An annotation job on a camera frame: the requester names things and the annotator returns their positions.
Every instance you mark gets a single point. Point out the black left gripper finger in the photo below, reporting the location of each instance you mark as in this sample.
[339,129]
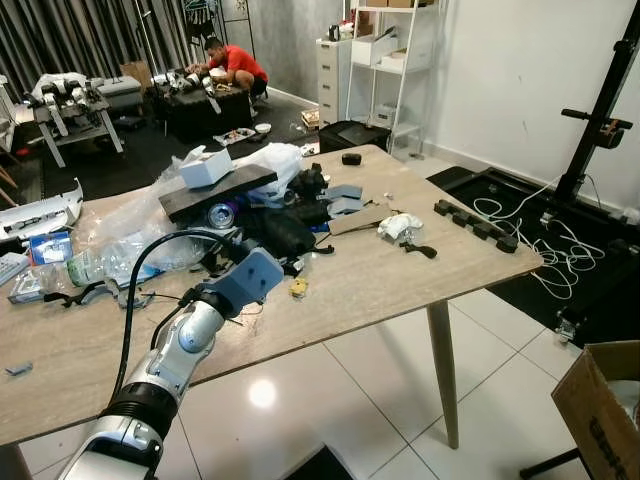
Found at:
[308,243]
[280,220]

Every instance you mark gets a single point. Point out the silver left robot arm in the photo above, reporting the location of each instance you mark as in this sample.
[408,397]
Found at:
[185,345]

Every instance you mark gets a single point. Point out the black floor bin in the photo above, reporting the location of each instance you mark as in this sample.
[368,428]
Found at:
[350,136]

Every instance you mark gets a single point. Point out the small yellow object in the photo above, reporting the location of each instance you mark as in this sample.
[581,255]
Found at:
[298,287]

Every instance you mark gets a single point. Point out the black bulky device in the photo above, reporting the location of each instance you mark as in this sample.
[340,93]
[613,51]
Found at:
[310,182]

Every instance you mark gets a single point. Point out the blue silver drink can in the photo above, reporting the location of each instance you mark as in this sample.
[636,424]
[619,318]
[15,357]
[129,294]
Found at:
[221,215]

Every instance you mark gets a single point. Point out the white plastic bag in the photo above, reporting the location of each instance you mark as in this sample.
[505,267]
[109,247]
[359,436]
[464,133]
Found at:
[275,165]

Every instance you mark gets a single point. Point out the brown cardboard strip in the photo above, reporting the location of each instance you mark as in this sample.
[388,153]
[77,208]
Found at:
[360,220]

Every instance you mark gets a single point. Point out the blue-grey plastic part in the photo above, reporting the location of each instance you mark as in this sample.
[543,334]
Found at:
[345,198]

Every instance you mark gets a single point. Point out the dark grey flat board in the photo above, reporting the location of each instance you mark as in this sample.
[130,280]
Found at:
[205,195]

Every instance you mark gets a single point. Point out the light wooden table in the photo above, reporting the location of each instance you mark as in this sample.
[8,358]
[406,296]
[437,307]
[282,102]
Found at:
[380,290]

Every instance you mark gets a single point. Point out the white tissue box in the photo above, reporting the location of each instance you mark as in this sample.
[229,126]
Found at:
[205,168]

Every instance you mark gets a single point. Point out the white bowl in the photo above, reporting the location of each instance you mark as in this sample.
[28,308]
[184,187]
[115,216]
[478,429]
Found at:
[262,128]

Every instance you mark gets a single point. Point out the small black oval object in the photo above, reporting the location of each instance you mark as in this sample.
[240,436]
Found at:
[351,158]

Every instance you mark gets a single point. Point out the flat tray with small items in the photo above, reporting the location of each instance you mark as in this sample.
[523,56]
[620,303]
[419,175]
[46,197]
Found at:
[235,136]

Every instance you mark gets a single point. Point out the clear plastic bag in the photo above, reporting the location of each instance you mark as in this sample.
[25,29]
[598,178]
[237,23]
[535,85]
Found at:
[140,225]

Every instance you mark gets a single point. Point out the black low table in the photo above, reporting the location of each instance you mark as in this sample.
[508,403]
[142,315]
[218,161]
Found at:
[200,110]

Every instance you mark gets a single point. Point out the white drawer cabinet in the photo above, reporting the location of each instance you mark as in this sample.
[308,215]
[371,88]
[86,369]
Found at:
[332,85]

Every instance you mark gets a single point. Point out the person in red shirt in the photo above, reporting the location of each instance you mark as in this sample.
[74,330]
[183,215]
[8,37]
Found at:
[238,62]

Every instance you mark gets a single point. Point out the black block strip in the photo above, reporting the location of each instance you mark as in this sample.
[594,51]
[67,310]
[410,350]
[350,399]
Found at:
[478,225]

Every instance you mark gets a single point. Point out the clear plastic bottle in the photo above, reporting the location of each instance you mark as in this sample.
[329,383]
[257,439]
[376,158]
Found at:
[92,268]

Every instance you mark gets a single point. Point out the black curved tool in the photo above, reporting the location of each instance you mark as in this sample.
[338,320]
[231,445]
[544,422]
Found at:
[85,296]

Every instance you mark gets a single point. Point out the black kettle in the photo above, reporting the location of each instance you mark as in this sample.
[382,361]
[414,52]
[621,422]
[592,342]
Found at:
[334,33]

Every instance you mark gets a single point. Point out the white metal shelf rack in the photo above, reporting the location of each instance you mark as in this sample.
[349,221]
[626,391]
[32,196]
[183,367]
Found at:
[398,60]

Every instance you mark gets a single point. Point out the grey storage case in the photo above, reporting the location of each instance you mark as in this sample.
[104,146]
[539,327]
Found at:
[120,92]

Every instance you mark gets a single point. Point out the small brown carton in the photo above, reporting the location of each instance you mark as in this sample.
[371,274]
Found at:
[137,73]

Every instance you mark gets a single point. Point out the blue printed packet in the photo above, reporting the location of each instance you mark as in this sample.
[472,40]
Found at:
[50,247]

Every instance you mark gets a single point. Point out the black robot foot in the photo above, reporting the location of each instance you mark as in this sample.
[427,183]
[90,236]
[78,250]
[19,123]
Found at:
[322,466]

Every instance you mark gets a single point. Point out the white curved plastic shell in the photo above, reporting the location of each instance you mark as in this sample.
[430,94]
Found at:
[40,213]

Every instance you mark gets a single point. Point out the grey workbench with robot parts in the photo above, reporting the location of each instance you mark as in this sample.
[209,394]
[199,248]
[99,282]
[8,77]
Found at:
[75,105]

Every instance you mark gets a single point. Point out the white keyboard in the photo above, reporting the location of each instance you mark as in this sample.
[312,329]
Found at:
[10,268]

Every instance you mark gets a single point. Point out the striped dark curtain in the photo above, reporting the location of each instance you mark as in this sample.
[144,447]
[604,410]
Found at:
[90,35]

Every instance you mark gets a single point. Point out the small grey scrap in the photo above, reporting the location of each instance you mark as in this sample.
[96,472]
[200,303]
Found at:
[18,369]

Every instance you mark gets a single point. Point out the black floor mat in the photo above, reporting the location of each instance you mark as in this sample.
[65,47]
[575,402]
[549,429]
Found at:
[610,270]

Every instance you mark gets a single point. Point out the black upright stand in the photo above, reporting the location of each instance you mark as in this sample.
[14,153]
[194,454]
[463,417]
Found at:
[595,130]

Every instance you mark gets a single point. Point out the black metal floor bar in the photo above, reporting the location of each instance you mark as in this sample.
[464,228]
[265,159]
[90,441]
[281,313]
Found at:
[548,464]

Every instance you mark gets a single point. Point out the brown cardboard box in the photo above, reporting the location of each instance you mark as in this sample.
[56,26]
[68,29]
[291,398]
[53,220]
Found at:
[590,410]

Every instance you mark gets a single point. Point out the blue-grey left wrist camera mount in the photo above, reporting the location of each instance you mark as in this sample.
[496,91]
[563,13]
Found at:
[248,280]

